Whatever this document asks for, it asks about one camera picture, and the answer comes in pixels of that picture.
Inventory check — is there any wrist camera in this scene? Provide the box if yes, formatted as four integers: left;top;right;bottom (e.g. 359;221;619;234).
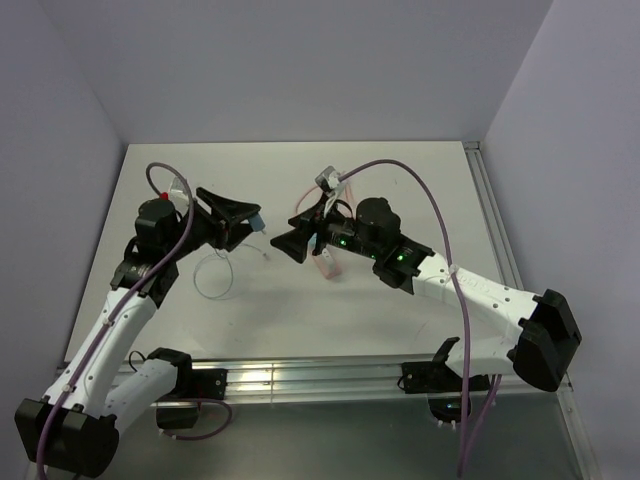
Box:
167;176;189;213
315;166;346;199

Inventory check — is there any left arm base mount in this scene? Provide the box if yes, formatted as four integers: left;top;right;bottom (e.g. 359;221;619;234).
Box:
155;368;233;432

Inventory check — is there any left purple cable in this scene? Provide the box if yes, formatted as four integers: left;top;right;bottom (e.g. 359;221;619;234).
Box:
34;161;234;476

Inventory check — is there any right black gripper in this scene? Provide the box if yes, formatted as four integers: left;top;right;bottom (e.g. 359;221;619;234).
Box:
270;194;381;264

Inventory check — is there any pink power strip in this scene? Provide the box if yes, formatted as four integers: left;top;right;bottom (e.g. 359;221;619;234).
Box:
313;248;342;280

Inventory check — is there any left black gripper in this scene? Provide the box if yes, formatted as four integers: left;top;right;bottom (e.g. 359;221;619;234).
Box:
165;188;260;261

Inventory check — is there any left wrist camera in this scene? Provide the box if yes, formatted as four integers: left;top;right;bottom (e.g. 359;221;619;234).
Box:
167;176;189;213

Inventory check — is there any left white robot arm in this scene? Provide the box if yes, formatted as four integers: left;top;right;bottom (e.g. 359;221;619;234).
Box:
14;188;264;479

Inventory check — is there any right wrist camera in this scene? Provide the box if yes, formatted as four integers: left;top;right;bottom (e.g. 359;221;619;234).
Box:
315;166;346;199

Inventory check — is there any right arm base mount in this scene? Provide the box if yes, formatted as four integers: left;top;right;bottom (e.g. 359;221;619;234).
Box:
397;361;462;423

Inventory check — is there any blue plug adapter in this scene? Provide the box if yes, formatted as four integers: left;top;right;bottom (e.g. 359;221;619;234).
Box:
249;214;266;234

